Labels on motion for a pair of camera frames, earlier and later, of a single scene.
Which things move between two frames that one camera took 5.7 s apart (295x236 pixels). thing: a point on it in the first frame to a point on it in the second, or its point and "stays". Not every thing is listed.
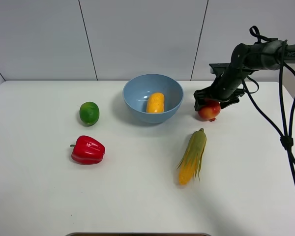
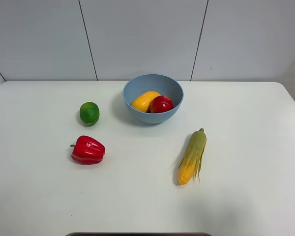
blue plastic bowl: [136, 89] stays
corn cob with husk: [191, 163] stays
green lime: [89, 113] stays
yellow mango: [155, 103] to [142, 101]
